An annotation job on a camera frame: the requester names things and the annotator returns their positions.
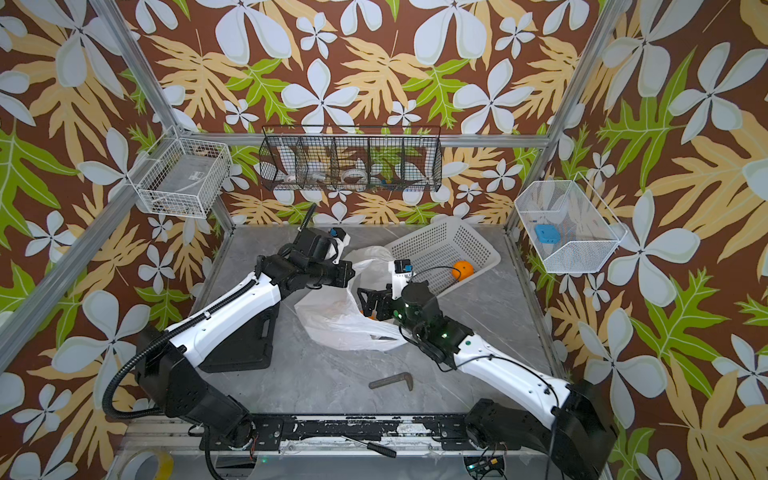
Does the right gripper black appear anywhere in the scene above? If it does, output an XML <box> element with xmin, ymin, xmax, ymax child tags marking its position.
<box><xmin>359</xmin><ymin>282</ymin><xmax>432</xmax><ymax>345</ymax></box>

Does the white plastic bag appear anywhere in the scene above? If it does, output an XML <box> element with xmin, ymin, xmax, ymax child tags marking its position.
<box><xmin>295</xmin><ymin>246</ymin><xmax>405</xmax><ymax>352</ymax></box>

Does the orange fruit front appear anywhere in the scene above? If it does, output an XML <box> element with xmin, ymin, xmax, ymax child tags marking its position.
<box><xmin>451</xmin><ymin>260</ymin><xmax>475</xmax><ymax>282</ymax></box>

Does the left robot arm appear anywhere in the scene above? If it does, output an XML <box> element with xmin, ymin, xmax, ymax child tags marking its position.
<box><xmin>102</xmin><ymin>227</ymin><xmax>355</xmax><ymax>449</ymax></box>

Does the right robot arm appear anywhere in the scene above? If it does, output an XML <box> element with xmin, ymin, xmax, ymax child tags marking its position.
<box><xmin>357</xmin><ymin>282</ymin><xmax>618</xmax><ymax>479</ymax></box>

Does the brown L-shaped metal piece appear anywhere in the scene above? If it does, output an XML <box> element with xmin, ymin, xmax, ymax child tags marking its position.
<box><xmin>368</xmin><ymin>372</ymin><xmax>414</xmax><ymax>392</ymax></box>

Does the white plastic perforated basket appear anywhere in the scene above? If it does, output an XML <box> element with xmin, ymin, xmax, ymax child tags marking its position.
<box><xmin>385</xmin><ymin>217</ymin><xmax>501</xmax><ymax>297</ymax></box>

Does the black tool case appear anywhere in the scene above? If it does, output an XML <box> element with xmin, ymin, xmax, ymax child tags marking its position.
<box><xmin>198</xmin><ymin>304</ymin><xmax>280</xmax><ymax>373</ymax></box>

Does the blue object in basket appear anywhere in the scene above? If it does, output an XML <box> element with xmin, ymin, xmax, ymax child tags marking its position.
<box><xmin>534</xmin><ymin>224</ymin><xmax>561</xmax><ymax>245</ymax></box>

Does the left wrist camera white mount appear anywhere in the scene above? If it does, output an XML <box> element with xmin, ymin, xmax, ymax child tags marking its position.
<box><xmin>326</xmin><ymin>227</ymin><xmax>351</xmax><ymax>264</ymax></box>

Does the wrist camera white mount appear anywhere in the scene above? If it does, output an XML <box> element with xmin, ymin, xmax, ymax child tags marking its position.
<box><xmin>326</xmin><ymin>227</ymin><xmax>351</xmax><ymax>264</ymax></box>
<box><xmin>389</xmin><ymin>259</ymin><xmax>413</xmax><ymax>299</ymax></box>

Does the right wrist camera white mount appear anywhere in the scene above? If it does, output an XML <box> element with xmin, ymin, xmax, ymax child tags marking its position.
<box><xmin>389</xmin><ymin>259</ymin><xmax>413</xmax><ymax>299</ymax></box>

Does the black wire basket centre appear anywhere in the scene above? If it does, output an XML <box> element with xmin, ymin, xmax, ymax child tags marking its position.
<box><xmin>256</xmin><ymin>125</ymin><xmax>444</xmax><ymax>192</ymax></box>

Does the black screwdriver on rail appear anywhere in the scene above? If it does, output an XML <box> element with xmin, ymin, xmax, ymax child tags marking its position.
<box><xmin>344</xmin><ymin>436</ymin><xmax>398</xmax><ymax>458</ymax></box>

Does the white wire basket left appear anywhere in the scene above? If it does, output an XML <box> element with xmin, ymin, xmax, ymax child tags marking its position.
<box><xmin>130</xmin><ymin>127</ymin><xmax>232</xmax><ymax>219</ymax></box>

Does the white wire basket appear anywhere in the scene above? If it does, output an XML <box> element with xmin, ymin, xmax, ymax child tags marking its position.
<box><xmin>514</xmin><ymin>174</ymin><xmax>628</xmax><ymax>276</ymax></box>
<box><xmin>130</xmin><ymin>127</ymin><xmax>232</xmax><ymax>219</ymax></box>

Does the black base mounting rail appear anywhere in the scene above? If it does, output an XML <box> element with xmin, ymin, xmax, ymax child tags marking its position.
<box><xmin>199</xmin><ymin>413</ymin><xmax>504</xmax><ymax>455</ymax></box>

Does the white wire basket right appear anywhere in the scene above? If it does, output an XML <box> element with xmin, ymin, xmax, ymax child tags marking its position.
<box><xmin>514</xmin><ymin>174</ymin><xmax>628</xmax><ymax>276</ymax></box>

